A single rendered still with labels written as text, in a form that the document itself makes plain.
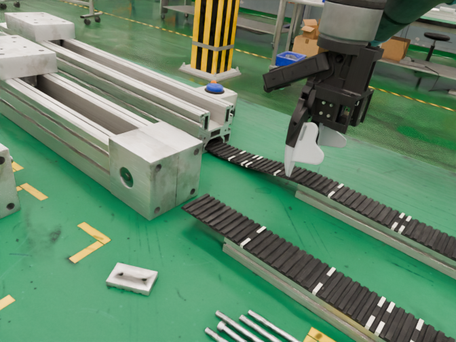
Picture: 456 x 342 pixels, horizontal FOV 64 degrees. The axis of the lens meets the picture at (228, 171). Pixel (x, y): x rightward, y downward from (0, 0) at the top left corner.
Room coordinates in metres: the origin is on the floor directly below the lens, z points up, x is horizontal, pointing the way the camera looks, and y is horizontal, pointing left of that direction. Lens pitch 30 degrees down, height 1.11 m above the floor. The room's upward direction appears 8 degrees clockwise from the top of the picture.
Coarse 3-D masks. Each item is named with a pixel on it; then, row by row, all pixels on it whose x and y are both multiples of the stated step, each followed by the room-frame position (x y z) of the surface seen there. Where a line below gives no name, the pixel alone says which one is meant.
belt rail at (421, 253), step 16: (304, 192) 0.51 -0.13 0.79; (320, 208) 0.49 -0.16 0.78; (336, 208) 0.48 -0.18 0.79; (352, 224) 0.46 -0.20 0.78; (368, 224) 0.45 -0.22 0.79; (384, 240) 0.43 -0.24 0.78; (400, 240) 0.42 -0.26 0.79; (416, 256) 0.40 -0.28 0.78; (432, 256) 0.40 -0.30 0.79; (448, 272) 0.38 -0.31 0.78
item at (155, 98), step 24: (0, 24) 1.06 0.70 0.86; (48, 48) 0.90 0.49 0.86; (72, 48) 0.97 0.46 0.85; (96, 48) 0.95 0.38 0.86; (72, 72) 0.85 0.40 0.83; (96, 72) 0.79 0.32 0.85; (120, 72) 0.85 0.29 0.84; (144, 72) 0.81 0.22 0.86; (120, 96) 0.74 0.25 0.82; (144, 96) 0.71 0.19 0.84; (168, 96) 0.67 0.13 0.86; (192, 96) 0.72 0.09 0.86; (168, 120) 0.65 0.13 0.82; (192, 120) 0.63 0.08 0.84; (216, 120) 0.68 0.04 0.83
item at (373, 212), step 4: (372, 204) 0.48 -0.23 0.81; (376, 204) 0.47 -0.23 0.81; (380, 204) 0.48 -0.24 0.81; (384, 204) 0.48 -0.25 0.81; (368, 208) 0.46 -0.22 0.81; (372, 208) 0.46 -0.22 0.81; (376, 208) 0.47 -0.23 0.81; (380, 208) 0.46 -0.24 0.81; (384, 208) 0.47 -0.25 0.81; (364, 212) 0.45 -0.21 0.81; (368, 212) 0.45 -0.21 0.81; (372, 212) 0.45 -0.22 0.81; (376, 212) 0.45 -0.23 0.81; (380, 212) 0.46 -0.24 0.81; (368, 216) 0.44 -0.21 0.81; (372, 216) 0.44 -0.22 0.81; (376, 216) 0.44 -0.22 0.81; (372, 220) 0.44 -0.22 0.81
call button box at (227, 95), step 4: (196, 88) 0.82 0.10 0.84; (200, 88) 0.82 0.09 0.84; (204, 88) 0.82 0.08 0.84; (224, 88) 0.85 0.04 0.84; (208, 92) 0.80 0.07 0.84; (212, 92) 0.80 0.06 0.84; (216, 92) 0.80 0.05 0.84; (220, 92) 0.81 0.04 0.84; (224, 92) 0.82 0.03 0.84; (228, 92) 0.82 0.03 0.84; (232, 92) 0.83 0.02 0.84; (216, 96) 0.78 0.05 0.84; (220, 96) 0.79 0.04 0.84; (224, 96) 0.79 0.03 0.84; (228, 96) 0.80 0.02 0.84; (232, 96) 0.81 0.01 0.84; (236, 96) 0.83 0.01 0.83; (228, 100) 0.80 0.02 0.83; (232, 100) 0.82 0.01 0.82; (236, 100) 0.83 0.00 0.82; (232, 112) 0.82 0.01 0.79
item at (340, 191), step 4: (336, 188) 0.50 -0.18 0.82; (340, 188) 0.50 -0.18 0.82; (344, 188) 0.51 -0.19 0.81; (348, 188) 0.51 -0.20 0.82; (332, 192) 0.49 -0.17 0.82; (336, 192) 0.49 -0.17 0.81; (340, 192) 0.49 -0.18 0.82; (344, 192) 0.49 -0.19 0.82; (328, 196) 0.48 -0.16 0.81; (332, 196) 0.48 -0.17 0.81; (336, 196) 0.48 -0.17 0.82; (340, 196) 0.48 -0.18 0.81; (336, 200) 0.47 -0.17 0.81
